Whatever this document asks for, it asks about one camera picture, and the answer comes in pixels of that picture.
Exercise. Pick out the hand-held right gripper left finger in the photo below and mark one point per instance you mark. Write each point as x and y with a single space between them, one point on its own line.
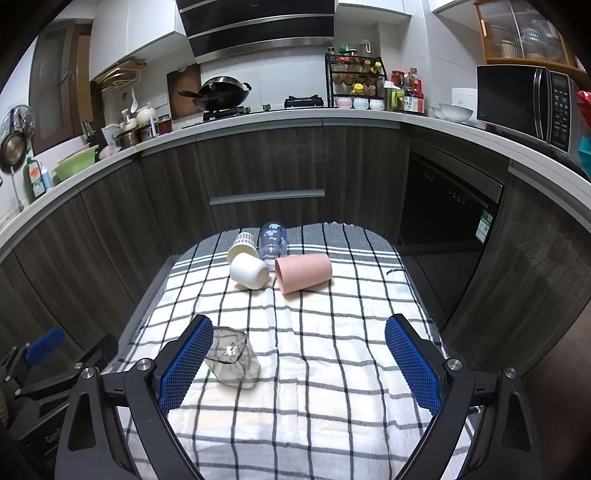
182 369

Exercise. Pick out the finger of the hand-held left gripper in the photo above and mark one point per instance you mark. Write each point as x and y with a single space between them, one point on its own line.
87 362
44 345

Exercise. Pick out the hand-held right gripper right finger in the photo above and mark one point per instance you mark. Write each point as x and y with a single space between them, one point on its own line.
415 369

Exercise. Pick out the smoky grey glass cup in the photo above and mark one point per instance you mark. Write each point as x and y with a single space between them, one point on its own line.
233 362

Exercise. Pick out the white cup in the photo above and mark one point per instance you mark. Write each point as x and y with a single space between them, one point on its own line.
249 272

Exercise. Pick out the striped paper cup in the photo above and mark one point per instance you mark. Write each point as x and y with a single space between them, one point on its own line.
242 247

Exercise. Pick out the pink cup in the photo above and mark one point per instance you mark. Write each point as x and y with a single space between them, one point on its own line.
304 272

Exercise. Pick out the black white checked cloth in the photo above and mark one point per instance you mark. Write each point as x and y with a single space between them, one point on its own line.
314 369

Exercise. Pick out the green dish soap bottle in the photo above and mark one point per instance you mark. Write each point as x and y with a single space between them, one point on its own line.
34 177

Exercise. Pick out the black built-in dishwasher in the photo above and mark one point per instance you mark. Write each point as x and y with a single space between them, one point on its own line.
448 203

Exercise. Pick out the green plastic basin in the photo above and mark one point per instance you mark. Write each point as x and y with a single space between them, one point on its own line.
76 164

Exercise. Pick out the hanging frying pan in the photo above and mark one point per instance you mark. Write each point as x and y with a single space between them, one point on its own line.
11 152

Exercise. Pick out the black knife block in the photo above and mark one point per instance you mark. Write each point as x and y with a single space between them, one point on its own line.
90 134

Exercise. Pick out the dark wood base cabinets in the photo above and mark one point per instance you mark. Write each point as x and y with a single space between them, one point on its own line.
258 166

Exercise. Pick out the white jug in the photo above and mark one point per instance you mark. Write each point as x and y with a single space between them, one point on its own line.
111 134

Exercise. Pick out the steel pot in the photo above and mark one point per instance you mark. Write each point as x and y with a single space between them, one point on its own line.
128 137

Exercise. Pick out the white teapot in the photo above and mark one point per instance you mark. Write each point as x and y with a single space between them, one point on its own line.
145 114

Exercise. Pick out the white bowl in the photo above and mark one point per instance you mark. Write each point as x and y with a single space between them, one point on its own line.
457 112

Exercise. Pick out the green mug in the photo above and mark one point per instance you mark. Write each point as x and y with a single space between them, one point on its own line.
397 99

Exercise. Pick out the white rice cooker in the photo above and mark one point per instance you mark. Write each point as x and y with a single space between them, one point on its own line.
463 98

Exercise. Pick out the black gas stove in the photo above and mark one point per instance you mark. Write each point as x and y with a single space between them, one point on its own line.
277 108

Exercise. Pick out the black wok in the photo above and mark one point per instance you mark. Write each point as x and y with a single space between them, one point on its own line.
224 94

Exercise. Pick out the brown cutting board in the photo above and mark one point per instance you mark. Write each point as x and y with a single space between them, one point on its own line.
182 90

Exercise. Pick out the red label sauce bottle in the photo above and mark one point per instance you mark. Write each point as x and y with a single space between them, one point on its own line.
414 90

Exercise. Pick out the black microwave oven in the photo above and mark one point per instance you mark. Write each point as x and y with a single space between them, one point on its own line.
517 99

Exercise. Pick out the black spice rack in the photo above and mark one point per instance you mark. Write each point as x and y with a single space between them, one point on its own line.
355 81

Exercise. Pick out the red bag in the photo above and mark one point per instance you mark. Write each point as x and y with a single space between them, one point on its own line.
584 99

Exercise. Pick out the black range hood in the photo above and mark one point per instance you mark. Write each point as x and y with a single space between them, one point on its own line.
258 27

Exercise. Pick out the wooden glass door cabinet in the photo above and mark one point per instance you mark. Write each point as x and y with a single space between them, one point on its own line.
521 32

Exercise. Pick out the wooden wall rack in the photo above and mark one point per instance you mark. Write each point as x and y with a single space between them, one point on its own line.
121 71

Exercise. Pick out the white wall cabinets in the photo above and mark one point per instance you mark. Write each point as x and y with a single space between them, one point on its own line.
134 27

